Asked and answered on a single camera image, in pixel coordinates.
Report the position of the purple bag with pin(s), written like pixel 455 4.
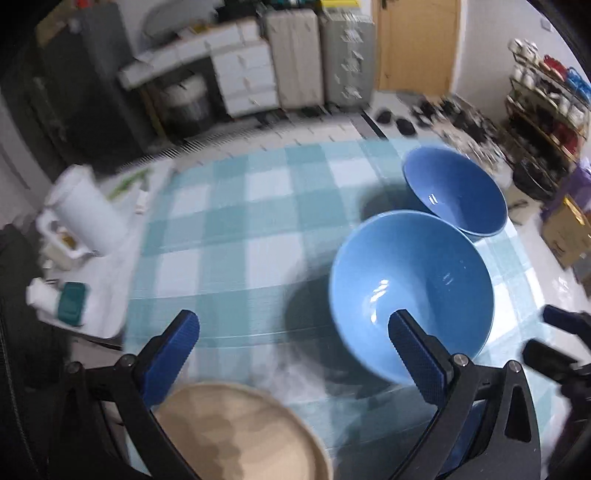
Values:
pixel 577 184

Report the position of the white drawer desk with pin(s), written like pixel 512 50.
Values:
pixel 240 69

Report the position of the silver suitcase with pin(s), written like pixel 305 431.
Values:
pixel 346 60

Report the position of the large printed cardboard box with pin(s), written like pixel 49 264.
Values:
pixel 568 230

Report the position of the pile of shoes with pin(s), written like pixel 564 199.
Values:
pixel 457 120

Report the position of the teal lidded container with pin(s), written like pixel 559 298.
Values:
pixel 73 302

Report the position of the row of sneakers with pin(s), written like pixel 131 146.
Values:
pixel 554 92

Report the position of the cream round plate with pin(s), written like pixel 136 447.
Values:
pixel 240 434

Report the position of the white tissue roll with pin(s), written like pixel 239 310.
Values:
pixel 41 291

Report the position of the cream mug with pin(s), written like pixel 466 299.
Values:
pixel 57 249

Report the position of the wooden door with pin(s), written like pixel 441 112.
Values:
pixel 415 46

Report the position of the blue bowl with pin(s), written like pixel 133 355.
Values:
pixel 455 189
pixel 411 286

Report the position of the black refrigerator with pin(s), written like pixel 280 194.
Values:
pixel 87 83

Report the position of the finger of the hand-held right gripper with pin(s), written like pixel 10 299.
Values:
pixel 561 319
pixel 547 357

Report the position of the beige suitcase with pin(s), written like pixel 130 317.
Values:
pixel 295 60

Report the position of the teal checked tablecloth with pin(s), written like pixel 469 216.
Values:
pixel 258 249

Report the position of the white light switch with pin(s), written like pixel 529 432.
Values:
pixel 545 26

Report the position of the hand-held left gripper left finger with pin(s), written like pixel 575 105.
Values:
pixel 173 355

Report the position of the small white tube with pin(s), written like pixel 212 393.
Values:
pixel 141 202

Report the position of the white electric kettle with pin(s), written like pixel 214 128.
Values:
pixel 87 212

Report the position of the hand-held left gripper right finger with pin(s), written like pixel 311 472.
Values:
pixel 418 360

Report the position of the green packet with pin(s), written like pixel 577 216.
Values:
pixel 129 182

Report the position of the white side table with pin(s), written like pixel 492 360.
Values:
pixel 115 277

